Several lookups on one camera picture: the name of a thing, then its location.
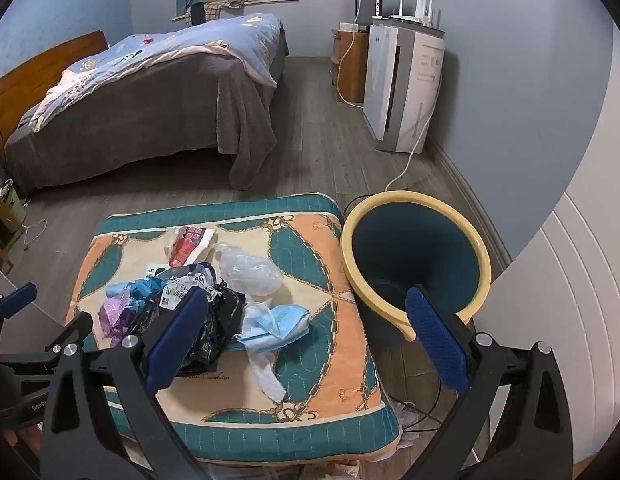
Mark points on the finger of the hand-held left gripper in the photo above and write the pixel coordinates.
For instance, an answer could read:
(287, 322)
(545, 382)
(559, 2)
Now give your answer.
(17, 300)
(74, 332)

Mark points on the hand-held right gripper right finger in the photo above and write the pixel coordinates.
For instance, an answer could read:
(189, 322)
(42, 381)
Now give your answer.
(435, 340)

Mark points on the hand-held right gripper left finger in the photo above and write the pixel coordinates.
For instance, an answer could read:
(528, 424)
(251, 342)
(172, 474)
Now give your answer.
(174, 340)

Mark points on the black plastic bag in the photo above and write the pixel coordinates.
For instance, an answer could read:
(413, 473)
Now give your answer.
(222, 310)

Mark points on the yellow rimmed teal bin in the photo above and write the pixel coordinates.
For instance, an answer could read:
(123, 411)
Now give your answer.
(415, 240)

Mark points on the purple wrapper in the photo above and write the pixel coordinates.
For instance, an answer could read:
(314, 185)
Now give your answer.
(114, 315)

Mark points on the light blue plastic bag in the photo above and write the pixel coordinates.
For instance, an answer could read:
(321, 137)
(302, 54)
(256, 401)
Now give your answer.
(132, 292)

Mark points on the crumpled newspaper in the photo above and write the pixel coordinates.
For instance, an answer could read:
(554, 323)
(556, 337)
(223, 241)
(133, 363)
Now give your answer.
(406, 425)

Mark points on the red snack wrapper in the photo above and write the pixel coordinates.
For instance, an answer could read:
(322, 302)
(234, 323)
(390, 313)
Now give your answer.
(187, 245)

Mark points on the white crumpled tissue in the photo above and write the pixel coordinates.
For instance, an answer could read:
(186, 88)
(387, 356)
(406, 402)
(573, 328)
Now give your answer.
(265, 375)

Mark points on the crumpled clear plastic bag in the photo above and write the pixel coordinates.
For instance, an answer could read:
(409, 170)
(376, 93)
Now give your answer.
(250, 272)

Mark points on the blue face mask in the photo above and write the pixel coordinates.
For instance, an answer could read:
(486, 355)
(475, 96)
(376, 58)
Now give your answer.
(275, 325)

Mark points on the teal and orange printed cushion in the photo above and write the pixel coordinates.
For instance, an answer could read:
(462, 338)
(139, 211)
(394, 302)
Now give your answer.
(310, 310)

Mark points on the white panelled wardrobe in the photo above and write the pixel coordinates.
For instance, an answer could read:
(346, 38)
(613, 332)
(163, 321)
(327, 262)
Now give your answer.
(580, 285)

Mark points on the wooden bed headboard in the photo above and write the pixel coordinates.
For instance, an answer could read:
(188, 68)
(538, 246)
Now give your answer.
(19, 85)

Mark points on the bed with grey bedspread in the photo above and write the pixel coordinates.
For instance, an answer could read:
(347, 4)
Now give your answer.
(164, 110)

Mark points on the white air purifier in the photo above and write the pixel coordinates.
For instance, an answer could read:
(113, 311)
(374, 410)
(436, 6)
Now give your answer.
(390, 85)

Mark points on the wooden cabinet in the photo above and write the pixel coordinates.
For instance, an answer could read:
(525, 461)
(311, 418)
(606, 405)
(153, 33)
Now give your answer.
(352, 65)

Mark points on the blue patterned quilt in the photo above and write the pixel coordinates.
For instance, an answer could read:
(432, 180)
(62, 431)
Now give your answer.
(179, 45)

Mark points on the white router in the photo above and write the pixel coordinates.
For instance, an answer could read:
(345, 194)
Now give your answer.
(415, 17)

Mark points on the black chair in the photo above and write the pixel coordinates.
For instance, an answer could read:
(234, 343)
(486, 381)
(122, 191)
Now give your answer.
(197, 14)

